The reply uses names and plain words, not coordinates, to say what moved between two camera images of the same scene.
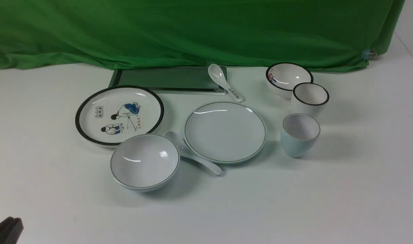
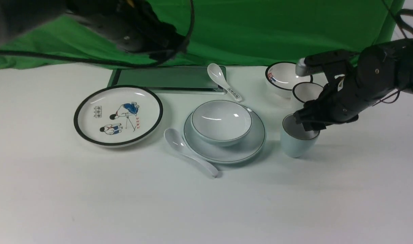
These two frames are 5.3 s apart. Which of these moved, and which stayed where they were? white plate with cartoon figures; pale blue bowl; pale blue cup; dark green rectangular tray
Moved: pale blue bowl
Stayed: dark green rectangular tray; pale blue cup; white plate with cartoon figures
